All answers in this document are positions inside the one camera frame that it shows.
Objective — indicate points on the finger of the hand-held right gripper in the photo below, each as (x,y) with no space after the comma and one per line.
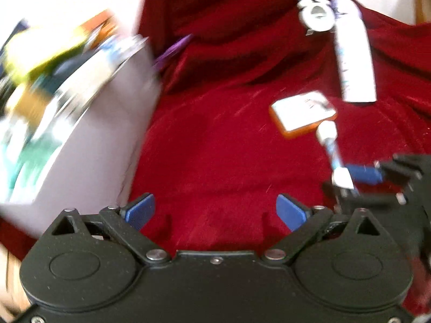
(373,201)
(365,174)

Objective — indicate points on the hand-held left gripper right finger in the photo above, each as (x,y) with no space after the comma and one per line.
(291,210)

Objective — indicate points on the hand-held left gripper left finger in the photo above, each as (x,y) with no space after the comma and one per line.
(139,208)

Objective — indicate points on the white cardboard box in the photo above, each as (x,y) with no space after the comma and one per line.
(101,141)

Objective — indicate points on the orange tin with picture lid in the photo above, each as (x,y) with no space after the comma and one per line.
(301,114)

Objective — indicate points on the red velvet cloth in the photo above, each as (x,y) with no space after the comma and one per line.
(219,141)

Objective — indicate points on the teal cloth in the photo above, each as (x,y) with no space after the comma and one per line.
(23,168)

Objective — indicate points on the white printed thermos bottle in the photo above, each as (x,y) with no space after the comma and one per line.
(355,50)

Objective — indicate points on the gold-capped white bottle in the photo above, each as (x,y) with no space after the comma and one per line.
(32,104)

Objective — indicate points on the white alarm clock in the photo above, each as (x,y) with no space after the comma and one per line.
(316,15)

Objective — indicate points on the yellow-green printed box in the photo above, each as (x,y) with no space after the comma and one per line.
(43,53)

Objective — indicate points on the small orange packet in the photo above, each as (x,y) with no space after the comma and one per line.
(99,27)

